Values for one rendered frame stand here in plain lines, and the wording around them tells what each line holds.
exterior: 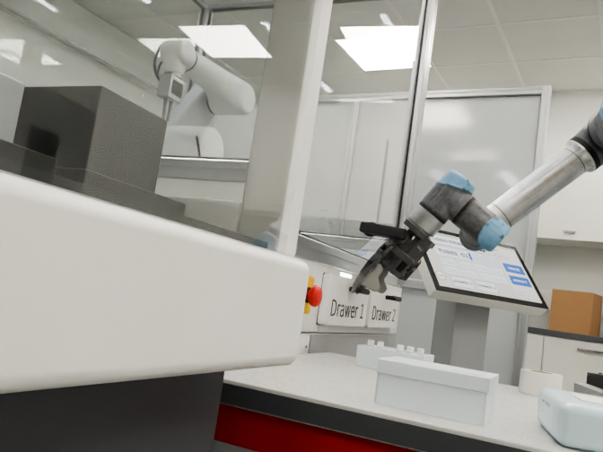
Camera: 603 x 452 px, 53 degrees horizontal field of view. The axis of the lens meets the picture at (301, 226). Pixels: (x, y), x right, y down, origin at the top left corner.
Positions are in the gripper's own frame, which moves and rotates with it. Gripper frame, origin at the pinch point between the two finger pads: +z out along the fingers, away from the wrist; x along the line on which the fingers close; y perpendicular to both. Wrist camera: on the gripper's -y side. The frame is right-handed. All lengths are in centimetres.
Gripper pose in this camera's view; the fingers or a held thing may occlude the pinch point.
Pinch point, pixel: (355, 286)
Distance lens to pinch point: 143.6
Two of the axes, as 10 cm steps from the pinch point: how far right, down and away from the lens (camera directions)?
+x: 4.0, 1.7, 9.0
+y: 6.6, 6.3, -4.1
